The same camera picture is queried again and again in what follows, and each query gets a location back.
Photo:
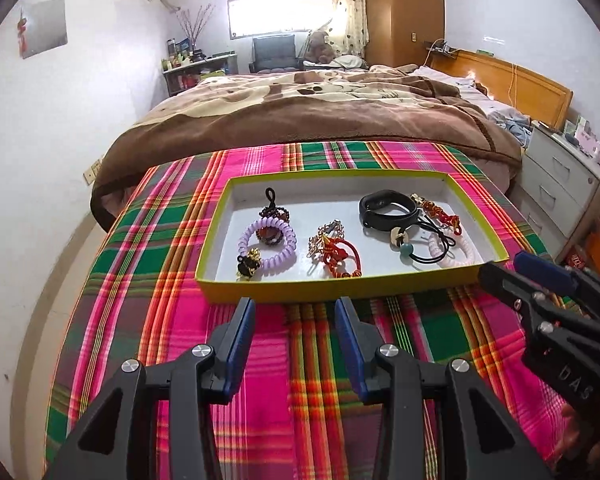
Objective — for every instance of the wooden wardrobe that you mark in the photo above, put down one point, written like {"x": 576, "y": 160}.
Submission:
{"x": 400, "y": 10}

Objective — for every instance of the white box with yellow-green rim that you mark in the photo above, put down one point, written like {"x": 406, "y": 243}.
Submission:
{"x": 330, "y": 210}

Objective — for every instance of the patterned curtain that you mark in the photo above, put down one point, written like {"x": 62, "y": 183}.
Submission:
{"x": 350, "y": 5}

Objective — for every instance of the bright window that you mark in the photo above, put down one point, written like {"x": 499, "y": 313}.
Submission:
{"x": 280, "y": 15}

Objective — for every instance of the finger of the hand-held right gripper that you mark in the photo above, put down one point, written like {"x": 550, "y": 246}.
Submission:
{"x": 545, "y": 272}
{"x": 510, "y": 287}

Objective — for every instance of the bottles on shelf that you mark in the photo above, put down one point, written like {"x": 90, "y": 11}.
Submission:
{"x": 182, "y": 55}

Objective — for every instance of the black smart band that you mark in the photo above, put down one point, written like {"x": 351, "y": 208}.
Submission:
{"x": 380, "y": 217}

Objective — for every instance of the light bed sheet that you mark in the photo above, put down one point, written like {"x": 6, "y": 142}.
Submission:
{"x": 480, "y": 100}

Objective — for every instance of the person's right hand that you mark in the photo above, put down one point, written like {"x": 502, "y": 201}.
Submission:
{"x": 570, "y": 415}

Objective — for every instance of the wall outlet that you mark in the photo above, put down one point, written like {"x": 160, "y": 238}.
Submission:
{"x": 92, "y": 171}

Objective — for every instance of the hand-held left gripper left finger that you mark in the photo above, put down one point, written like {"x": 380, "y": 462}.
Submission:
{"x": 240, "y": 345}

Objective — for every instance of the grey nightstand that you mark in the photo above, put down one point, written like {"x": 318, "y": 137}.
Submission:
{"x": 550, "y": 185}

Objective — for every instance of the gold black charm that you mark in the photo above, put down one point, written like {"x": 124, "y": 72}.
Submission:
{"x": 250, "y": 262}

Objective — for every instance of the brown teddy bear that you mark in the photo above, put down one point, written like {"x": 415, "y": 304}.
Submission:
{"x": 321, "y": 47}

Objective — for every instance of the power strip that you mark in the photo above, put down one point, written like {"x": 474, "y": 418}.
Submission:
{"x": 442, "y": 47}

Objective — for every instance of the pink green plaid cloth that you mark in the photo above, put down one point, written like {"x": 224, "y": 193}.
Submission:
{"x": 155, "y": 260}

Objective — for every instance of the dark armchair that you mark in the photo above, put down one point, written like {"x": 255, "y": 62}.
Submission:
{"x": 275, "y": 52}

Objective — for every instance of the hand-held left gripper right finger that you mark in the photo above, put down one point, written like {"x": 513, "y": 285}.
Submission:
{"x": 350, "y": 345}

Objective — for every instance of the gold hair clip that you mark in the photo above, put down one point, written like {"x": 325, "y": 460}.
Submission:
{"x": 319, "y": 247}

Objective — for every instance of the grey wall poster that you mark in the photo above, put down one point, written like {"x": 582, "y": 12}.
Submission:
{"x": 47, "y": 27}

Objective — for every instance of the grey shelf desk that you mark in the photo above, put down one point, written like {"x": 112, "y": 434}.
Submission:
{"x": 200, "y": 77}

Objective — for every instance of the wooden bed headboard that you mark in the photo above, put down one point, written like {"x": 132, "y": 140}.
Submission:
{"x": 530, "y": 90}

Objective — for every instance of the red hanging ornament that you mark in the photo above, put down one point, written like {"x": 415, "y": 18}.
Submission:
{"x": 23, "y": 27}

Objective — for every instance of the white pillow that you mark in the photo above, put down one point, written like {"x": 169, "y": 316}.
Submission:
{"x": 350, "y": 62}

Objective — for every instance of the bare branch decoration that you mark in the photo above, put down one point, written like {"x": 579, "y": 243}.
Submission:
{"x": 196, "y": 25}

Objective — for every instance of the brown patterned blanket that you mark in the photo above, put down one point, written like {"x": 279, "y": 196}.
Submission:
{"x": 280, "y": 115}

